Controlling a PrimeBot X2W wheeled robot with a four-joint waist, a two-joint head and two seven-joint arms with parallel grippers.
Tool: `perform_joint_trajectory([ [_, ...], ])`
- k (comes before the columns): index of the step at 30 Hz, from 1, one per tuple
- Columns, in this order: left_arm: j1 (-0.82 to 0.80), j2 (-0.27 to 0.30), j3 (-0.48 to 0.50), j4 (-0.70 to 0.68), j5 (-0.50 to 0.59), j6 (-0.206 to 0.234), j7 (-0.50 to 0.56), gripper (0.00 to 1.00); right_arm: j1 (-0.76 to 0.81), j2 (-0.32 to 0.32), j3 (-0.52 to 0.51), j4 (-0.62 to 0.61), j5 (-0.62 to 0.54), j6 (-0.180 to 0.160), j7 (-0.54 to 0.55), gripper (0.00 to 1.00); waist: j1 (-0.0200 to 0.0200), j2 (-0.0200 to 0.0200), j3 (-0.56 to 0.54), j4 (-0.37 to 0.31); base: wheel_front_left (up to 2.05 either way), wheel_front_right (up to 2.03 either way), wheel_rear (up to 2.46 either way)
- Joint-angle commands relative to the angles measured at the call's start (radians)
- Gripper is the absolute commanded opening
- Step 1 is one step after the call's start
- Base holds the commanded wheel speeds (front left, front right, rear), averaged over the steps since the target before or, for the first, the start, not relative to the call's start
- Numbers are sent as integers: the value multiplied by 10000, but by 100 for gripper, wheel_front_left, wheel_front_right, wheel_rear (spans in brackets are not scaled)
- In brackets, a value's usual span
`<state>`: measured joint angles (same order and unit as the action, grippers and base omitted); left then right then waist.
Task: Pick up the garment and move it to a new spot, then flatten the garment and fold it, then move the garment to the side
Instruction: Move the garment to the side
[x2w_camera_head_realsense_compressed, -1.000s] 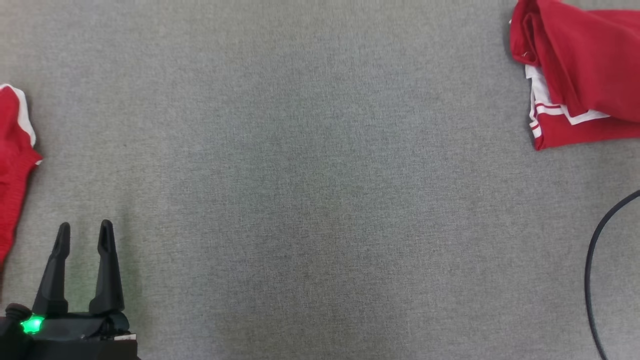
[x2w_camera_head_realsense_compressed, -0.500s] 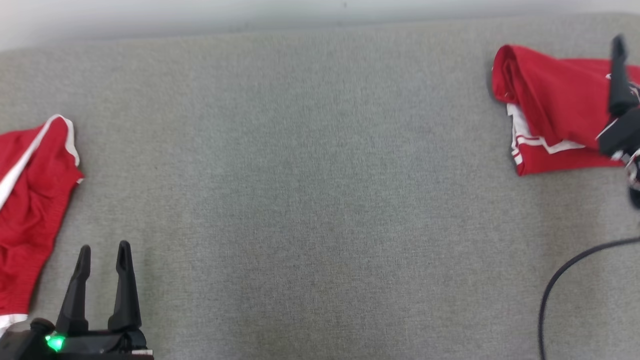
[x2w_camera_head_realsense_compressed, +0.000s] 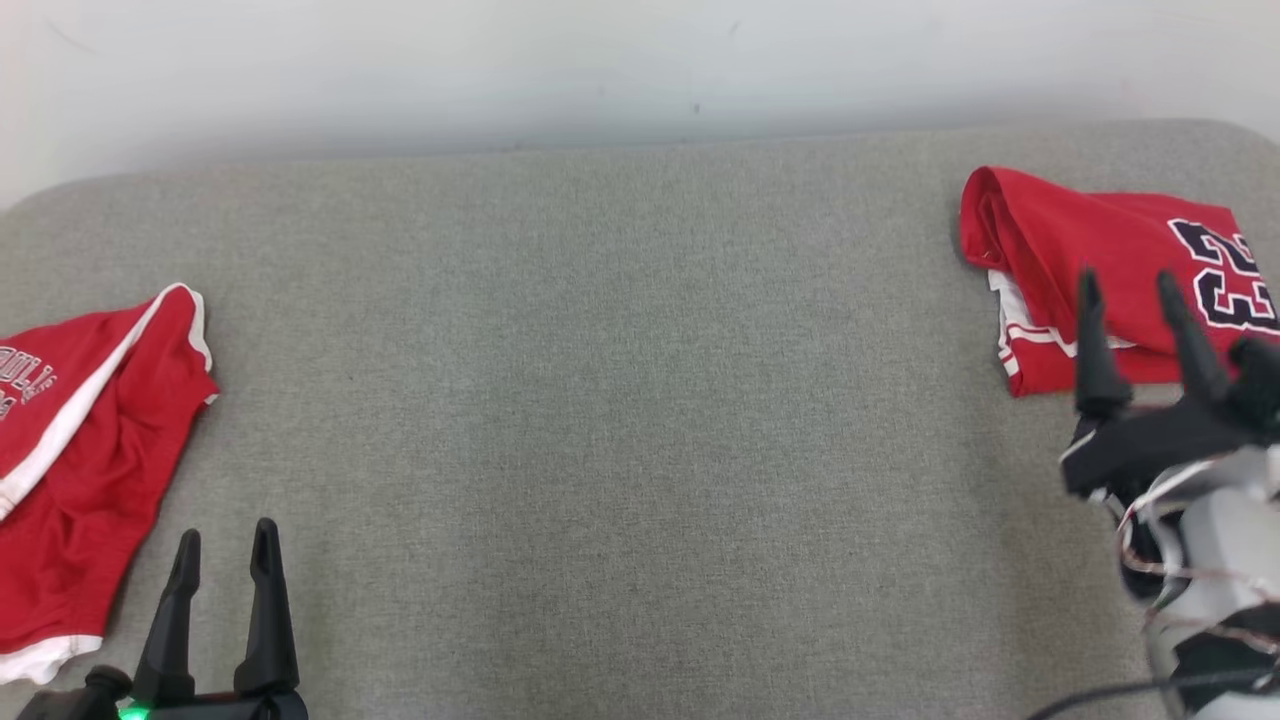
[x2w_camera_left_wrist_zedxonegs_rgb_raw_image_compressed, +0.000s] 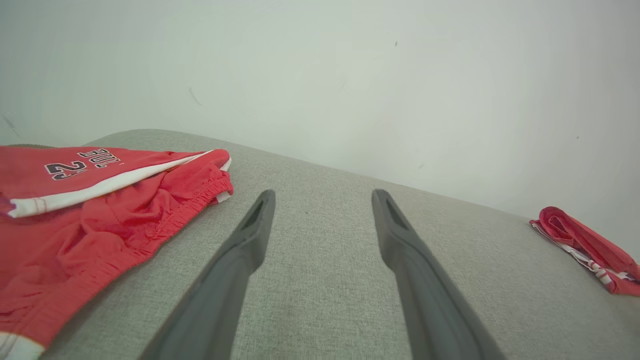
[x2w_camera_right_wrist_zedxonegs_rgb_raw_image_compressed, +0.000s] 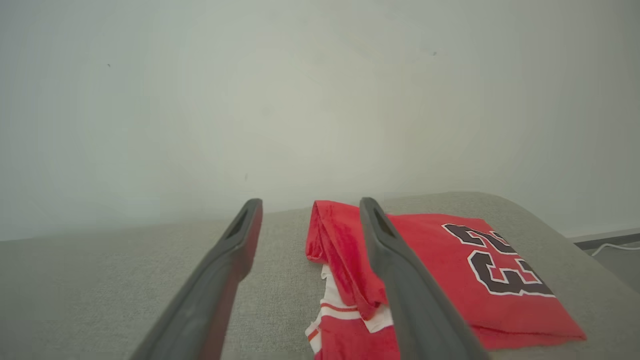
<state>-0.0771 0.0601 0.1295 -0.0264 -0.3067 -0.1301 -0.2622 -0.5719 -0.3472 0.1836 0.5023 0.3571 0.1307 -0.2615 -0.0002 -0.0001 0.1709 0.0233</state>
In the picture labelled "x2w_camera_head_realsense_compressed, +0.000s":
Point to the red shorts with white stripe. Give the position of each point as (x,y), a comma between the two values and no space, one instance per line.
(90,500)

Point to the grey fabric sofa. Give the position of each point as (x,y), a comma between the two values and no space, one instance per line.
(620,400)

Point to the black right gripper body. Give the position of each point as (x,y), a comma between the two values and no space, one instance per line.
(1150,445)

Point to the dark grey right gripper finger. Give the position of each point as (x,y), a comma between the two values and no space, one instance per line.
(1198,365)
(1098,380)

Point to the red jersey with number 23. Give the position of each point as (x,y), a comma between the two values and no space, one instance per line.
(1080,230)

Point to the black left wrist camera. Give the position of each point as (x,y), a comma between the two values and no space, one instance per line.
(105,682)

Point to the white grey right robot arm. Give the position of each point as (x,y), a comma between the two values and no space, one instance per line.
(1220,530)

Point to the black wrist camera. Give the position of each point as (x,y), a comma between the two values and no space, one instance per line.
(105,682)
(1255,380)

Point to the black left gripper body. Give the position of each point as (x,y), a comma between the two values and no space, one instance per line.
(220,710)

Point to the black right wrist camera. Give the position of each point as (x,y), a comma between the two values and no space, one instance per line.
(1255,380)

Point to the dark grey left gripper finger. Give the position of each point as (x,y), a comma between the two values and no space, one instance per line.
(268,630)
(172,640)

